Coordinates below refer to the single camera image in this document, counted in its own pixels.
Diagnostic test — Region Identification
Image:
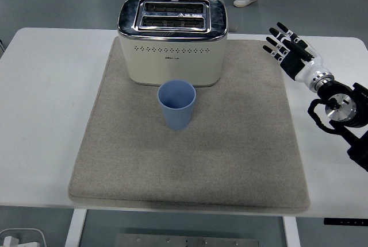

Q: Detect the white and black hand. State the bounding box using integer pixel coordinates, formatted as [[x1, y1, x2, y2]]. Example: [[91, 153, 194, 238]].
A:
[[262, 22, 332, 83]]

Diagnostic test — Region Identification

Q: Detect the blue plastic cup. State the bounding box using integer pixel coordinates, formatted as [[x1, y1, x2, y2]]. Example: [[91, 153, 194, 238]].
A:
[[156, 79, 197, 132]]

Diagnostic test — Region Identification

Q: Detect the black table control panel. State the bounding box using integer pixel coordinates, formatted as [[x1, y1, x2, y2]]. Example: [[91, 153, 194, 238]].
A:
[[323, 217, 368, 226]]

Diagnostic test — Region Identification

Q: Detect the white plastic box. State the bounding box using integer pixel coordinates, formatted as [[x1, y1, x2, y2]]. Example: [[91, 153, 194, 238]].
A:
[[0, 227, 47, 247]]

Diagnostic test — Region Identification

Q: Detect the beige fabric mat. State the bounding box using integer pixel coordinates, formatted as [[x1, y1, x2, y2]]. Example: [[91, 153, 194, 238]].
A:
[[67, 36, 311, 213]]

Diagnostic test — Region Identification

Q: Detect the cream toaster with chrome top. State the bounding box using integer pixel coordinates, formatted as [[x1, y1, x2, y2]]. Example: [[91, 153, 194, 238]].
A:
[[116, 0, 239, 88]]

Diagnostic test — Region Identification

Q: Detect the white table leg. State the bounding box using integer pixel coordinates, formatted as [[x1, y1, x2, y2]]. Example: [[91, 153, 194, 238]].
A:
[[64, 209, 87, 247], [282, 215, 301, 247]]

